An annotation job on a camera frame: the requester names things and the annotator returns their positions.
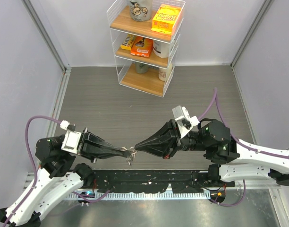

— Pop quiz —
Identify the green grey cup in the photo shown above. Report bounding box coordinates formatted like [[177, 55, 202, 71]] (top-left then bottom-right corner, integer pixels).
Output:
[[135, 62, 149, 74]]

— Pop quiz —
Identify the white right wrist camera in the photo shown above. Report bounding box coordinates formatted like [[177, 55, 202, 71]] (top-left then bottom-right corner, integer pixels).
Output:
[[172, 105, 199, 139]]

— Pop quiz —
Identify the grey cartoon mug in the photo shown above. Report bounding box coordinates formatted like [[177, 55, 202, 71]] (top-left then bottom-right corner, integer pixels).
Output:
[[127, 0, 153, 22]]

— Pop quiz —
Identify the slotted cable duct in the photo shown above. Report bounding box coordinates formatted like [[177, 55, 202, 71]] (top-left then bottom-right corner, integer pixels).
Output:
[[64, 190, 211, 201]]

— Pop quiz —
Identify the yellow candy bag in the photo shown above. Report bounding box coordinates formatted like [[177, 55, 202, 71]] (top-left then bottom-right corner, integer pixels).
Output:
[[120, 34, 136, 51]]

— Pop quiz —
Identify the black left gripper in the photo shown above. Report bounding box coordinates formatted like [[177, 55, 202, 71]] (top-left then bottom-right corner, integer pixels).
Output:
[[65, 126, 125, 162]]

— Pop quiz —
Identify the orange snack bag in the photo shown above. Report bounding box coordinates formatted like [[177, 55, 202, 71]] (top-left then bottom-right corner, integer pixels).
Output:
[[130, 36, 153, 57]]

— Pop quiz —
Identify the white cup red print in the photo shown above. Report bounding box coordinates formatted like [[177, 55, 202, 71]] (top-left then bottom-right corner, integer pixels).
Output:
[[158, 63, 173, 81]]

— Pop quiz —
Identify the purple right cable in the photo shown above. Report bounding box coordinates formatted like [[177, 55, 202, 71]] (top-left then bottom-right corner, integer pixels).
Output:
[[198, 87, 289, 160]]

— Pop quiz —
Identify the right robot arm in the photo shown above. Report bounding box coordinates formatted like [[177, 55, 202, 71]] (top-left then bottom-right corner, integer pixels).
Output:
[[135, 118, 289, 186]]

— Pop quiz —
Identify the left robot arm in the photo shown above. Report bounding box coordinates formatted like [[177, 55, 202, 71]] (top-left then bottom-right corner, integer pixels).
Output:
[[0, 130, 133, 227]]

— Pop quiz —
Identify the yellow orange snack box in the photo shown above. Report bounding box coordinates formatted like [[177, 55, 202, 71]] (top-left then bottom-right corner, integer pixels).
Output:
[[151, 4, 182, 35]]

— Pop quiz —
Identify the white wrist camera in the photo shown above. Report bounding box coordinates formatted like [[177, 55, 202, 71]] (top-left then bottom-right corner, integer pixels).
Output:
[[172, 105, 199, 139], [59, 120, 82, 154]]

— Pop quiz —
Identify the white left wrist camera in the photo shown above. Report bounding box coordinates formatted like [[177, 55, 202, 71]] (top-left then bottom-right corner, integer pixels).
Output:
[[59, 120, 82, 154]]

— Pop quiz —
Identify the white wire shelf rack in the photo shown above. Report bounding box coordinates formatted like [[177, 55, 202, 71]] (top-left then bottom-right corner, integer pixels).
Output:
[[107, 0, 185, 97]]

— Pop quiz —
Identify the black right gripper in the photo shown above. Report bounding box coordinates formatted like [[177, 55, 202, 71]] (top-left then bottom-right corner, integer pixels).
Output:
[[135, 118, 210, 158]]

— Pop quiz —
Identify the white pouch with label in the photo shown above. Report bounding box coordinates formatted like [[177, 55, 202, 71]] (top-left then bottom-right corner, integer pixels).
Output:
[[153, 40, 174, 58]]

